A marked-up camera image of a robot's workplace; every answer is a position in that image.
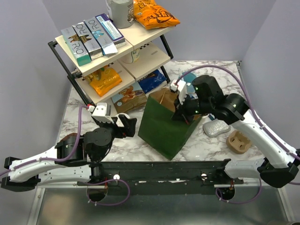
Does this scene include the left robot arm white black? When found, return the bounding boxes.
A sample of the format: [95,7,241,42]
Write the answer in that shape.
[0,114,137,192]

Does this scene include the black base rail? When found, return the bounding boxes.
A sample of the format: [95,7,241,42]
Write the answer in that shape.
[89,159,243,196]

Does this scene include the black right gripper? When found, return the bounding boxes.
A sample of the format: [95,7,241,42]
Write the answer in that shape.
[171,92,213,125]

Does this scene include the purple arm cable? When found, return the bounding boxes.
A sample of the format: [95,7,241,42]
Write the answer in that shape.
[0,105,131,207]
[175,65,300,204]

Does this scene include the orange chips bag top shelf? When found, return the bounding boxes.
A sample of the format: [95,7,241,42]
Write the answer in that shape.
[133,0,180,30]

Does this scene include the white plastic lid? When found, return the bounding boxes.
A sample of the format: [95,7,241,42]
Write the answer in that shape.
[116,113,130,127]

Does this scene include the blue RO box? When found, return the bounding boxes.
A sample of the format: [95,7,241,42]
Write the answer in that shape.
[84,17,118,56]

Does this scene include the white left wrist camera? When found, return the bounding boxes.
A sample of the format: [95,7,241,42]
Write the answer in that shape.
[87,102,113,123]

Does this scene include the blue snack bag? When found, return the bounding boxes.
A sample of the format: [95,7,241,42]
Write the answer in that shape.
[138,69,166,94]

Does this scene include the brown cardboard cup carrier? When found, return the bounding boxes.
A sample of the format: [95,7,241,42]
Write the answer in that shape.
[226,130,252,154]

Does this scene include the black frame beige shelf rack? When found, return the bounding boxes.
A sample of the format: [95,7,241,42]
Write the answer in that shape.
[48,22,173,105]

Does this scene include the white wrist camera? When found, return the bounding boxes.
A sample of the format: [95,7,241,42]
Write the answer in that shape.
[87,102,113,123]
[170,79,188,105]

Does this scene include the silver glitter pouch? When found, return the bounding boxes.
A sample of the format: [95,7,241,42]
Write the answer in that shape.
[202,119,231,137]

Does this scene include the grey canister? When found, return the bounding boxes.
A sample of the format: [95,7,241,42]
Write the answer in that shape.
[106,0,135,29]

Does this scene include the brown RO box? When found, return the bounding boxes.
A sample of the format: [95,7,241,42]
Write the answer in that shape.
[72,22,103,60]

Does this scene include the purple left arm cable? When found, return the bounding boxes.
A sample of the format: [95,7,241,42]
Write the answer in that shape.
[0,105,131,207]

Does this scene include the yellow snack bag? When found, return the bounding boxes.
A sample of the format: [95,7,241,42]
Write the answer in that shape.
[84,66,122,97]

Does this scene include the teal RO box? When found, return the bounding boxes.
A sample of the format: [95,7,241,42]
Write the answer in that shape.
[61,27,91,66]

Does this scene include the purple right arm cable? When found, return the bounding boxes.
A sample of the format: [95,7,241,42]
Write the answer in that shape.
[175,65,300,204]

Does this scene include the light blue cup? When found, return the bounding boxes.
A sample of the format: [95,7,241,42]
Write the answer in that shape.
[181,72,197,83]

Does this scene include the brown snack bag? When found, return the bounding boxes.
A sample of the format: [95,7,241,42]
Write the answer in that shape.
[111,82,147,113]

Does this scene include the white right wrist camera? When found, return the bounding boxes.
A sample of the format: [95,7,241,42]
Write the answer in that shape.
[170,79,188,105]

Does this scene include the purple white box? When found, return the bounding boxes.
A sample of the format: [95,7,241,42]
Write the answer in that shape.
[95,14,126,48]

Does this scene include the blue razor box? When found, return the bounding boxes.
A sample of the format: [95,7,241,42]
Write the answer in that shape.
[208,114,216,120]

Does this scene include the green paper bag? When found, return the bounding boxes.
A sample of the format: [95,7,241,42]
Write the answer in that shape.
[138,88,202,160]

